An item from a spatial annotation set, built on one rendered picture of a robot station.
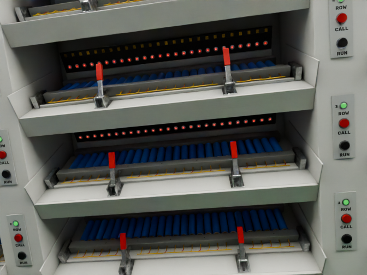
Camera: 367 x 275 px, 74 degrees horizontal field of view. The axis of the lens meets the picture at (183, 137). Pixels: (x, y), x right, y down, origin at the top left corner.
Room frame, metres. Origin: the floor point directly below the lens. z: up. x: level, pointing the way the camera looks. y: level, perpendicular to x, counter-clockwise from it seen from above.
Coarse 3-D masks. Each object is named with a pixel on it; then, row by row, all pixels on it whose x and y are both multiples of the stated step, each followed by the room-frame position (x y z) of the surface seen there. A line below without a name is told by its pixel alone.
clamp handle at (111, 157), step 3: (108, 153) 0.54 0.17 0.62; (111, 153) 0.53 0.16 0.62; (114, 153) 0.54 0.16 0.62; (111, 156) 0.53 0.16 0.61; (114, 156) 0.54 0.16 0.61; (111, 159) 0.53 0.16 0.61; (114, 159) 0.53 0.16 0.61; (111, 162) 0.53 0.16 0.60; (114, 162) 0.53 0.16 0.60; (111, 165) 0.53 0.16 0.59; (114, 165) 0.53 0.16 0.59; (111, 168) 0.53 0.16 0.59; (114, 168) 0.53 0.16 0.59; (111, 171) 0.53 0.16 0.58; (114, 171) 0.53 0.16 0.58; (111, 174) 0.53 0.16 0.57; (114, 174) 0.53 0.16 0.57; (111, 177) 0.52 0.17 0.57; (114, 177) 0.52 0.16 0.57; (111, 180) 0.52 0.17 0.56; (114, 180) 0.52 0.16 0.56; (111, 183) 0.52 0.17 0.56; (114, 183) 0.52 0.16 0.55
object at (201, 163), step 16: (176, 160) 0.57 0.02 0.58; (192, 160) 0.56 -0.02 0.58; (208, 160) 0.55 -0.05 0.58; (224, 160) 0.55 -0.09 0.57; (240, 160) 0.54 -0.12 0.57; (256, 160) 0.54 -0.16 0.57; (272, 160) 0.54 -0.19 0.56; (288, 160) 0.54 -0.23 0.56; (64, 176) 0.58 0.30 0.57; (80, 176) 0.58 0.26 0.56; (96, 176) 0.58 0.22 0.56; (144, 176) 0.55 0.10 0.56
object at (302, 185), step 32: (224, 128) 0.65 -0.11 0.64; (256, 128) 0.64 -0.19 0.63; (288, 128) 0.62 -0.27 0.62; (64, 160) 0.66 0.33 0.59; (320, 160) 0.46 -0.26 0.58; (32, 192) 0.52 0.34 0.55; (64, 192) 0.55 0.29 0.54; (96, 192) 0.54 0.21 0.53; (128, 192) 0.52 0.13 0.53; (160, 192) 0.51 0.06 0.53; (192, 192) 0.50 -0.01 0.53; (224, 192) 0.49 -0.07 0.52; (256, 192) 0.48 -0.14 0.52; (288, 192) 0.48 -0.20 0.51
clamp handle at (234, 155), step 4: (232, 144) 0.51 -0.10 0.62; (232, 148) 0.51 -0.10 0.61; (232, 152) 0.51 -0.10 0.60; (236, 152) 0.51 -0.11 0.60; (232, 156) 0.50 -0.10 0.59; (236, 156) 0.50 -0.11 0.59; (236, 160) 0.50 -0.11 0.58; (236, 164) 0.50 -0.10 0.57; (236, 168) 0.50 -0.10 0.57; (236, 172) 0.50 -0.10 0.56
